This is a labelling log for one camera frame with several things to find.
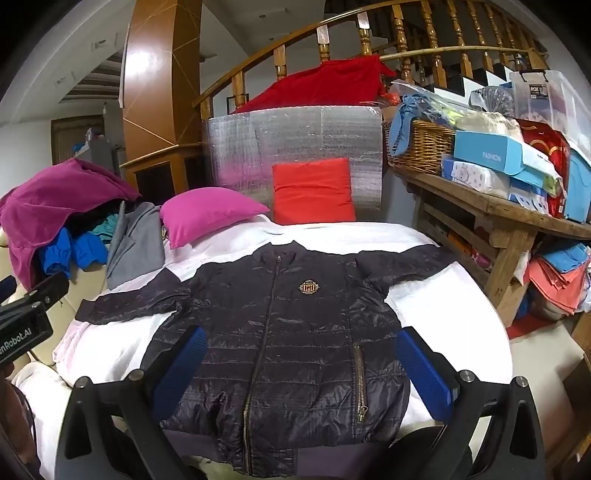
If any silver foil insulation board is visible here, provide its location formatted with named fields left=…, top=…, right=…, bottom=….
left=202, top=104, right=384, bottom=222

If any red gift bag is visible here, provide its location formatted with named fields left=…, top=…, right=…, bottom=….
left=519, top=120, right=573, bottom=217

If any dark patterned cloth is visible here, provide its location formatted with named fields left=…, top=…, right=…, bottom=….
left=0, top=364, right=42, bottom=480

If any magenta velvet garment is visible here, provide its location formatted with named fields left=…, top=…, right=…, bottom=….
left=0, top=158, right=141, bottom=291

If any wicker basket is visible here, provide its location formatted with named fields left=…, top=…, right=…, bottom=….
left=387, top=117, right=458, bottom=175

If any blue folded cloth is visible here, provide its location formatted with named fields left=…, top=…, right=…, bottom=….
left=540, top=242, right=591, bottom=273

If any red cloth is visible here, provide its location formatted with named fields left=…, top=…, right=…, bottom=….
left=233, top=54, right=398, bottom=114

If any stack of coral cloths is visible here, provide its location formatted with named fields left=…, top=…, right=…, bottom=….
left=524, top=258, right=591, bottom=319

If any grey garment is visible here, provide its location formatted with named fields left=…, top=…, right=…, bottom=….
left=106, top=200, right=166, bottom=291

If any teal garment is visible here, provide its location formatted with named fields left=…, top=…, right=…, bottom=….
left=90, top=212, right=121, bottom=241

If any dark quilted zip jacket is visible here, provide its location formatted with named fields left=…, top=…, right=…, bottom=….
left=75, top=240, right=458, bottom=478

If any red pillow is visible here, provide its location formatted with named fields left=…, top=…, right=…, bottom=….
left=271, top=158, right=357, bottom=226

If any white patterned packet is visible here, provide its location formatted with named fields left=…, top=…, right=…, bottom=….
left=441, top=154, right=513, bottom=201

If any magenta pillow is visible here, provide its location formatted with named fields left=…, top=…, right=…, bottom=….
left=159, top=187, right=271, bottom=250

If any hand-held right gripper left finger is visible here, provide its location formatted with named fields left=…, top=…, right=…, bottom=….
left=60, top=326, right=208, bottom=480

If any wooden stair railing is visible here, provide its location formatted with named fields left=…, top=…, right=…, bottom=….
left=194, top=0, right=550, bottom=121

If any wooden pillar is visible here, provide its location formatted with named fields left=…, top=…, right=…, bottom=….
left=117, top=0, right=204, bottom=204

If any grey appliance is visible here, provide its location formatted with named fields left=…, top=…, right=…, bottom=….
left=85, top=134, right=125, bottom=171

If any clear plastic storage box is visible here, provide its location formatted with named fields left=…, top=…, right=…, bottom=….
left=509, top=69, right=591, bottom=153

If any teal box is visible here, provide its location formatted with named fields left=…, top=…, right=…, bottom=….
left=566, top=150, right=591, bottom=222

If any blue patterned packet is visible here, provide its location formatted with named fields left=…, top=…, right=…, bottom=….
left=510, top=178, right=550, bottom=215

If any wooden side table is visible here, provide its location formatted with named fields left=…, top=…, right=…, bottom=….
left=392, top=159, right=591, bottom=328

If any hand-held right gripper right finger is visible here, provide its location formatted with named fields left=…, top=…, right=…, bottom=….
left=394, top=326, right=548, bottom=480

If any brown wooden door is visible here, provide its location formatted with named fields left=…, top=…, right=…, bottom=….
left=51, top=114, right=107, bottom=164

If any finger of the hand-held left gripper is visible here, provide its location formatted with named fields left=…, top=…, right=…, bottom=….
left=25, top=271, right=70, bottom=308

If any light blue cardboard box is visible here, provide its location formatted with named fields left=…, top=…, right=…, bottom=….
left=452, top=130, right=561, bottom=185

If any cream knitted cloth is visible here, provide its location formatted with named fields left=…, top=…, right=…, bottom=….
left=455, top=111, right=522, bottom=137

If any cream leather sofa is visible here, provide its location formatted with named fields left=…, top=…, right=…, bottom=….
left=0, top=228, right=112, bottom=480

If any blue garment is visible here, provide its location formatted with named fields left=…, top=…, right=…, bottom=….
left=39, top=228, right=109, bottom=280

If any white pink fleece blanket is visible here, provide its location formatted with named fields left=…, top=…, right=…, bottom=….
left=39, top=215, right=514, bottom=480

